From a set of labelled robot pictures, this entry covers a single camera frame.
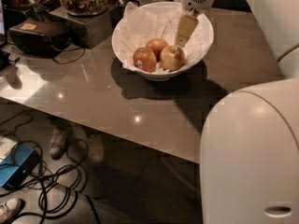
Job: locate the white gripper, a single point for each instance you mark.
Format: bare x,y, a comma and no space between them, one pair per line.
187,23

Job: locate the yellow-red apple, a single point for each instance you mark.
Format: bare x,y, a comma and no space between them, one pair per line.
172,58

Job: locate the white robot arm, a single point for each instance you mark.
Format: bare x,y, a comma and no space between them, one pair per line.
249,151

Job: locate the red apple back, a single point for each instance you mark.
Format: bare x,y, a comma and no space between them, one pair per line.
156,44

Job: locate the red apple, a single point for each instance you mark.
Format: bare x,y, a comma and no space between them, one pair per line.
156,44
145,59

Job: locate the white ceramic bowl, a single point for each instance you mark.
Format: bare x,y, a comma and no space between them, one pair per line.
160,19

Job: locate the red apple left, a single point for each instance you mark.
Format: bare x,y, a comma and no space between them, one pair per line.
145,59

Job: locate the white paper liner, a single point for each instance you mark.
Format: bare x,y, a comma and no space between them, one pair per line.
161,40

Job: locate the dark square jar stand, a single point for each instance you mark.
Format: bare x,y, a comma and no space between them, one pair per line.
85,31

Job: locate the white shoe under table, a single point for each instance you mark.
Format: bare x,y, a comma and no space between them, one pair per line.
96,149
58,143

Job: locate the black device with label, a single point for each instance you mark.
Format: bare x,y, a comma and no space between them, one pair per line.
40,38

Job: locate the blue box on floor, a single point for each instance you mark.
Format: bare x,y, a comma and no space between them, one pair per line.
17,165

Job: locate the white sneaker bottom left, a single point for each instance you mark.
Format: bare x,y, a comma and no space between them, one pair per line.
9,209

